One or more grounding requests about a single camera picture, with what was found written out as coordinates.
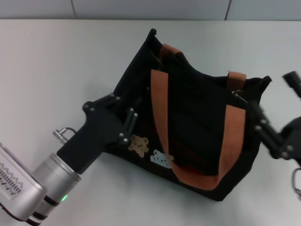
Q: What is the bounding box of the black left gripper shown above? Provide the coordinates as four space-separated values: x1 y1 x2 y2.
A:
57 87 151 175

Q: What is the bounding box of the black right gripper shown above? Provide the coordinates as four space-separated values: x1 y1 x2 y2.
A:
248 71 301 167

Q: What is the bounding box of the black bag with orange straps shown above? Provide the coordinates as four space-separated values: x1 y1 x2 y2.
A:
107 28 273 202

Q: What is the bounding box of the silver metal zipper pull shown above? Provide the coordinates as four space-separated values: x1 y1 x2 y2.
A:
231 90 249 104

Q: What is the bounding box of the left gripper cable connector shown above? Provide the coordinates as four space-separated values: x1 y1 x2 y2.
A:
52 127 76 144

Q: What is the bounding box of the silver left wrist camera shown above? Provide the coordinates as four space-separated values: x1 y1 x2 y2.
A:
0 143 47 223

